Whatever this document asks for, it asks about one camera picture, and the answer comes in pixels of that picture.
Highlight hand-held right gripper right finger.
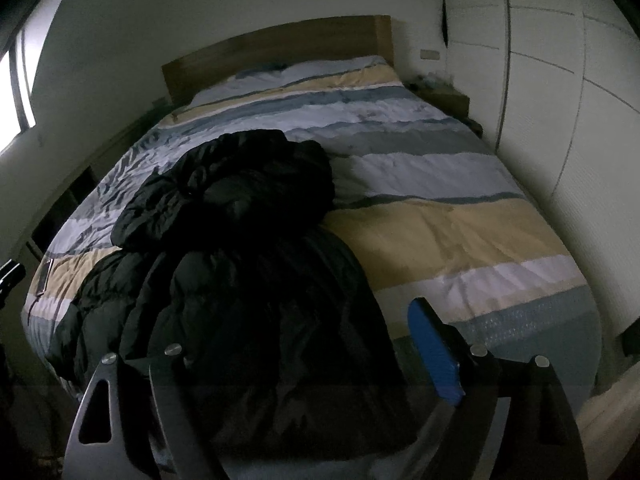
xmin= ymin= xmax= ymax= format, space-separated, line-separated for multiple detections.
xmin=400 ymin=297 xmax=584 ymax=480

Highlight wooden headboard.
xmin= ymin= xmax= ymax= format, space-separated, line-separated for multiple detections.
xmin=161 ymin=15 xmax=394 ymax=106

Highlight light blue pillow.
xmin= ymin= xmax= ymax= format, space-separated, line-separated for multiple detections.
xmin=235 ymin=55 xmax=389 ymax=81

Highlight window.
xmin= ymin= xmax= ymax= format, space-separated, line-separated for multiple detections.
xmin=0 ymin=30 xmax=37 ymax=154

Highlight black down jacket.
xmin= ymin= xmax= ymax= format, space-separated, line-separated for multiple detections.
xmin=50 ymin=129 xmax=419 ymax=467

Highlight white wardrobe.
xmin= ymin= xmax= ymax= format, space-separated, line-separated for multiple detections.
xmin=440 ymin=0 xmax=640 ymax=392

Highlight bed with striped duvet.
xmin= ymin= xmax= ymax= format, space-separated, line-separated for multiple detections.
xmin=21 ymin=57 xmax=604 ymax=402

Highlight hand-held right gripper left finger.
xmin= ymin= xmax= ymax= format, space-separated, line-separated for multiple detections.
xmin=62 ymin=343 xmax=227 ymax=480

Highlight wooden nightstand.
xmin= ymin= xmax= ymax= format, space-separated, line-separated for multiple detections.
xmin=412 ymin=85 xmax=484 ymax=137

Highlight smartphone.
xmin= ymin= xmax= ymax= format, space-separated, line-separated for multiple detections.
xmin=35 ymin=257 xmax=55 ymax=295

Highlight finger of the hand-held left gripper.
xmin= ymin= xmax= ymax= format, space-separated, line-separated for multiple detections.
xmin=0 ymin=259 xmax=27 ymax=306

